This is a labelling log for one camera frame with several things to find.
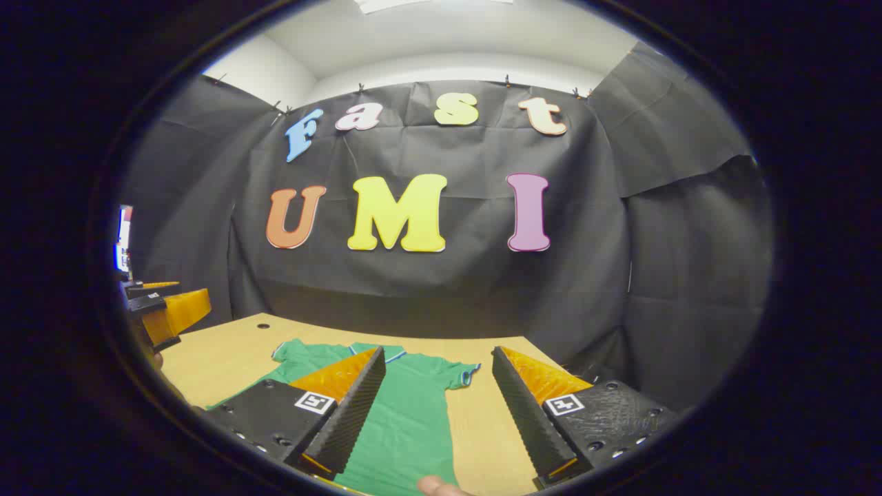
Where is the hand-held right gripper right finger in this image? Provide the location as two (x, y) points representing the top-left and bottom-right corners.
(491, 346), (679, 490)

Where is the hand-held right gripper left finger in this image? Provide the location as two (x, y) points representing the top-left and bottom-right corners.
(205, 347), (387, 482)

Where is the green T-shirt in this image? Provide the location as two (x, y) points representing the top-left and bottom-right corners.
(207, 338), (481, 496)

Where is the black backdrop cloth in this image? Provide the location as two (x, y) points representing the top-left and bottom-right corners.
(121, 41), (776, 414)

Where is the ceiling light panel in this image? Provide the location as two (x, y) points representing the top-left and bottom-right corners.
(355, 0), (514, 14)

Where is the white printed wall poster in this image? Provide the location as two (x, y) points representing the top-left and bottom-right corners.
(114, 205), (134, 273)

